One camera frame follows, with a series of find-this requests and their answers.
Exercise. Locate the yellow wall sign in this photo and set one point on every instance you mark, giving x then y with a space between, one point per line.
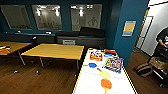
129 28

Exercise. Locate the black wheeled cart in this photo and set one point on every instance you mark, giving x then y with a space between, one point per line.
160 66

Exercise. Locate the small red black object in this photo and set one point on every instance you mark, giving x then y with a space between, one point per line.
3 50

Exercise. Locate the interior glass window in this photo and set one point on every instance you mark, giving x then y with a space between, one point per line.
15 16
46 17
86 17

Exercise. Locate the grey rectangular panel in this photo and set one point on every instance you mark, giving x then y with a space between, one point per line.
69 42

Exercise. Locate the dark long wall bench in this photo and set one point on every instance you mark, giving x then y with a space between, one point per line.
26 37

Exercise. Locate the small light blue object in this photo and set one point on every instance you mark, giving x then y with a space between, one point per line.
107 55

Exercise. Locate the dark upholstered sofa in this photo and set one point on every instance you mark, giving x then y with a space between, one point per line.
83 37

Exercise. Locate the long wooden table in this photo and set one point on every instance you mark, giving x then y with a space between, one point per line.
13 46
53 51

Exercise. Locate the colourful printed box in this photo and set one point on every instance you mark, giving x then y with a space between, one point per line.
114 64

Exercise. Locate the orange snack packets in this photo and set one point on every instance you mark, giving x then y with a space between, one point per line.
96 55

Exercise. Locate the red flat packet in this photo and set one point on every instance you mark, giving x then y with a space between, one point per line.
110 52

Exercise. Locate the small flat blue object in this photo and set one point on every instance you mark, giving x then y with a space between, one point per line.
92 65

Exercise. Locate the yellow green paddle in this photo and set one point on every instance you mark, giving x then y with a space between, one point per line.
104 73

